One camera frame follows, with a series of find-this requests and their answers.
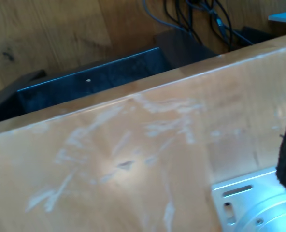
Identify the black floor box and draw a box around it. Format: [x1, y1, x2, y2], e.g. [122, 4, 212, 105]
[232, 26, 275, 48]

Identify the pale blue panel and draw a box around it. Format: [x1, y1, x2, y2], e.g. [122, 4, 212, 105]
[268, 9, 286, 25]

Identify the grey floor cable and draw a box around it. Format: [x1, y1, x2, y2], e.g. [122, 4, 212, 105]
[142, 0, 192, 33]

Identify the black floor cable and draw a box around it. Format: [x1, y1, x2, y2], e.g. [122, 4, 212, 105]
[200, 0, 234, 51]
[162, 0, 204, 45]

